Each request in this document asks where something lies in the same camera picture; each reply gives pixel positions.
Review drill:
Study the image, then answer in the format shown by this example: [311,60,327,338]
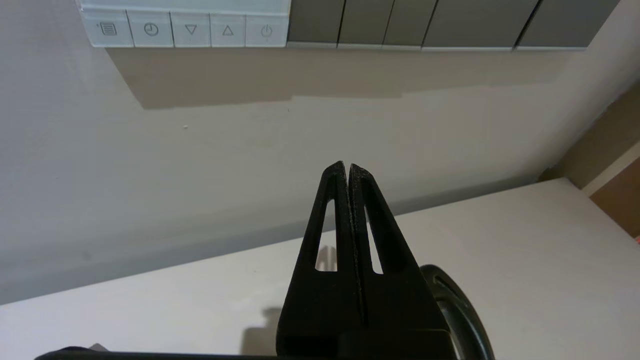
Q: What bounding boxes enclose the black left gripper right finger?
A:
[349,163,451,331]

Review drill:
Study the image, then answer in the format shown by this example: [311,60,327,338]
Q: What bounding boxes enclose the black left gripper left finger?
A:
[276,161,363,358]

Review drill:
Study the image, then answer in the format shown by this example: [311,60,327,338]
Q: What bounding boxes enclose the white thermostat with blue screen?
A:
[75,0,292,49]

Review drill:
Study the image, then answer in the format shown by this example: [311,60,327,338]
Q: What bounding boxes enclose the white sideboard cabinet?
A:
[0,177,640,360]

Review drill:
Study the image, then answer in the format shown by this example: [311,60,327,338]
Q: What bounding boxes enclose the black umbrella with hooked handle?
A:
[419,264,497,360]

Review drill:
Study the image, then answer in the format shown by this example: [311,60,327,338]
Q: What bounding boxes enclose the grey triple rocker switch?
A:
[287,0,439,51]

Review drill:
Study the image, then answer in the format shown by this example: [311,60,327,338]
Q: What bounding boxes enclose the grey single wall switch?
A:
[515,0,622,52]
[421,0,542,52]

